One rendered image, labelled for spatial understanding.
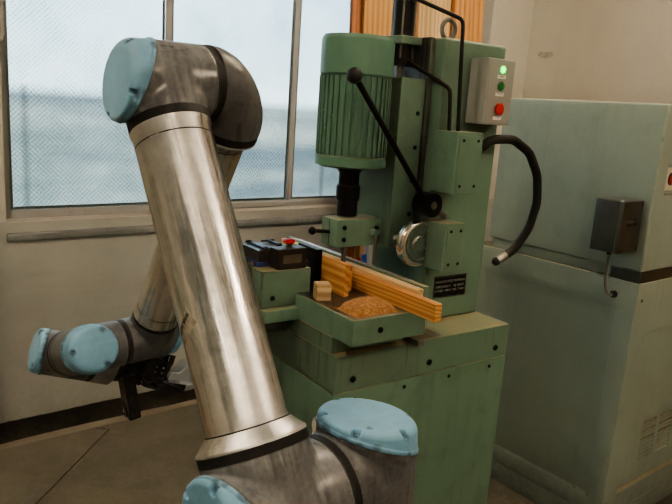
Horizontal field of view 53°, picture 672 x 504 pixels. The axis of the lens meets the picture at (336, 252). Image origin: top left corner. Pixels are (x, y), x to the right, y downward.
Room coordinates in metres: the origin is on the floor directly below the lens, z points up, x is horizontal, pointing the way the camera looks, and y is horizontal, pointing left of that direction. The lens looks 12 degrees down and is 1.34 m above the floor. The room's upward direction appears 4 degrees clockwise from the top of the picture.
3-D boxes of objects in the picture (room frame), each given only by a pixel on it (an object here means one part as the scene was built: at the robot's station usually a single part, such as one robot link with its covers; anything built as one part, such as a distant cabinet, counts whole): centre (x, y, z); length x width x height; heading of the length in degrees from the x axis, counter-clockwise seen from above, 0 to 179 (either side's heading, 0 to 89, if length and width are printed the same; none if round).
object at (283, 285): (1.59, 0.15, 0.92); 0.15 x 0.13 x 0.09; 36
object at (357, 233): (1.69, -0.04, 1.03); 0.14 x 0.07 x 0.09; 126
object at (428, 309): (1.64, -0.05, 0.92); 0.62 x 0.02 x 0.04; 36
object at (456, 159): (1.68, -0.28, 1.23); 0.09 x 0.08 x 0.15; 126
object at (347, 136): (1.68, -0.02, 1.35); 0.18 x 0.18 x 0.31
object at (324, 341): (1.64, 0.03, 0.82); 0.40 x 0.21 x 0.04; 36
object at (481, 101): (1.75, -0.36, 1.40); 0.10 x 0.06 x 0.16; 126
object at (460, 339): (1.75, -0.12, 0.76); 0.57 x 0.45 x 0.09; 126
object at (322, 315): (1.64, 0.08, 0.87); 0.61 x 0.30 x 0.06; 36
